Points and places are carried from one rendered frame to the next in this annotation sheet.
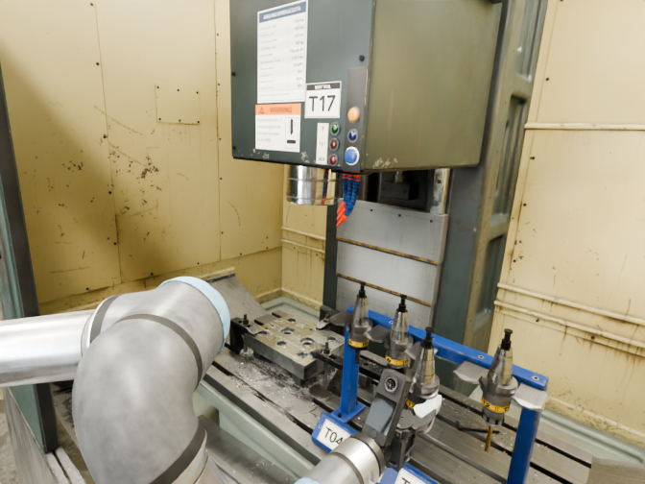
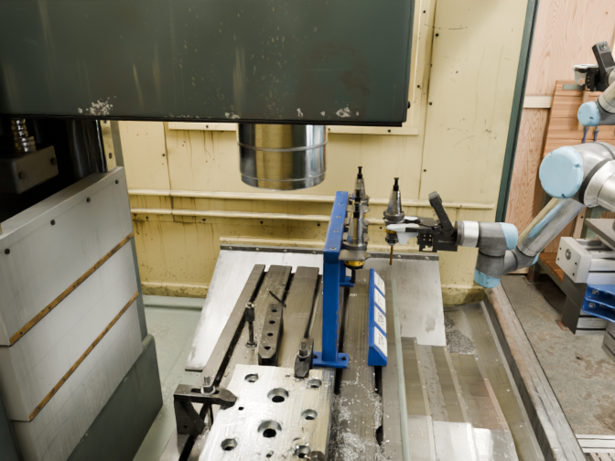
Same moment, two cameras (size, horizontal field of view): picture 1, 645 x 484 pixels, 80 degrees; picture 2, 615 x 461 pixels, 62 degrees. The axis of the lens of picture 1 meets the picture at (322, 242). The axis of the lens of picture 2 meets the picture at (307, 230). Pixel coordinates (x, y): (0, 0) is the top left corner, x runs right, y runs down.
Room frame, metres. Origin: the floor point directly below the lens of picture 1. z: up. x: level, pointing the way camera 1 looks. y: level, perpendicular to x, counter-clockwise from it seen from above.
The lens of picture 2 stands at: (1.61, 0.81, 1.74)
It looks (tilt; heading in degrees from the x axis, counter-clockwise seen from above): 22 degrees down; 236
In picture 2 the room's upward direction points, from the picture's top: straight up
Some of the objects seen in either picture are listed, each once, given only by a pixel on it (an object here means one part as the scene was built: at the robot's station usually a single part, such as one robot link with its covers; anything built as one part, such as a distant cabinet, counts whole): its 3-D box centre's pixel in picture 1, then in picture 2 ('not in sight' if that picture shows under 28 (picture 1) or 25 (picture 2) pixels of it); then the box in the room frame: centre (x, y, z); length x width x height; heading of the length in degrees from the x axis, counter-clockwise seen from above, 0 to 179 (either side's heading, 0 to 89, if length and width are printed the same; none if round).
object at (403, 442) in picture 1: (382, 441); (437, 234); (0.54, -0.12, 1.16); 0.12 x 0.08 x 0.09; 139
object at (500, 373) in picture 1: (502, 363); (359, 188); (0.65, -0.35, 1.26); 0.04 x 0.04 x 0.07
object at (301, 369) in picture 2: (327, 364); (303, 365); (1.06, -0.03, 0.97); 0.13 x 0.03 x 0.15; 49
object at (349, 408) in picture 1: (350, 367); (330, 313); (0.94, -0.09, 1.05); 0.10 x 0.05 x 0.30; 139
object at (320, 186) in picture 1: (312, 181); (282, 145); (1.15, 0.04, 1.53); 0.16 x 0.16 x 0.12
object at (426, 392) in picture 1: (421, 383); (393, 216); (0.64, -0.20, 1.21); 0.06 x 0.06 x 0.03
